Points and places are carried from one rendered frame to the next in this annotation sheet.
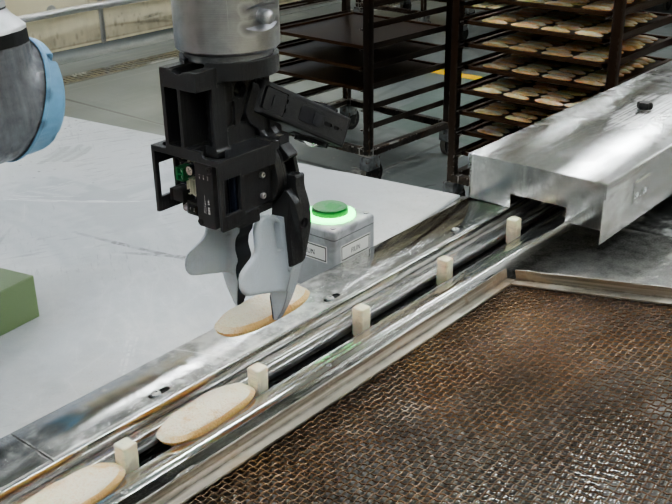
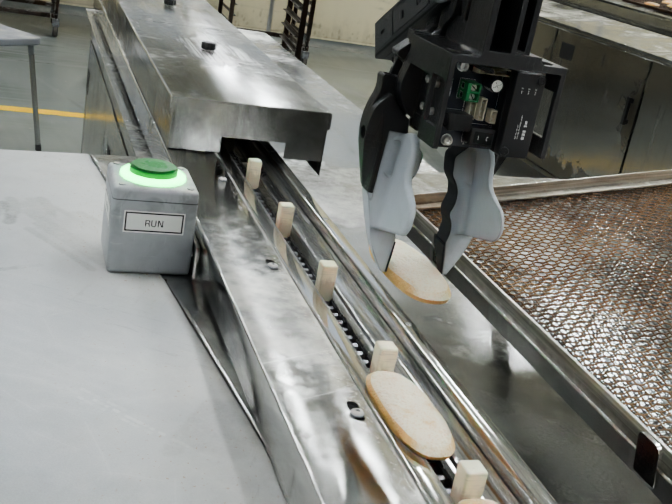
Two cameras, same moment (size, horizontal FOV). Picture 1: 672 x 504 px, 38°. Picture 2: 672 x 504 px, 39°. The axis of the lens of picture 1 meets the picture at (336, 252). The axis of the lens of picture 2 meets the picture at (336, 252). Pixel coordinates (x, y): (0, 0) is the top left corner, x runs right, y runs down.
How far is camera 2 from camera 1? 0.77 m
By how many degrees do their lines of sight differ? 56
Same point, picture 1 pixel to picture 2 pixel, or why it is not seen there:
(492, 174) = (200, 117)
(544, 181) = (263, 118)
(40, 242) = not seen: outside the picture
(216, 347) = (294, 345)
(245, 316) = (435, 276)
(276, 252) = (480, 186)
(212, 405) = (415, 400)
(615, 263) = (321, 192)
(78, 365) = (85, 449)
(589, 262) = not seen: hidden behind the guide
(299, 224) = not seen: hidden behind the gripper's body
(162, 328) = (87, 367)
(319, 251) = (172, 222)
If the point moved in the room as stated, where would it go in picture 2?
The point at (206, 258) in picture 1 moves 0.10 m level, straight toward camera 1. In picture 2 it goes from (402, 212) to (565, 262)
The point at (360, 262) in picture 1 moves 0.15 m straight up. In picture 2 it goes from (217, 225) to (242, 52)
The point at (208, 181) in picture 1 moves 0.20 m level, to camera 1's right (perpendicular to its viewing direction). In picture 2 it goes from (535, 95) to (636, 76)
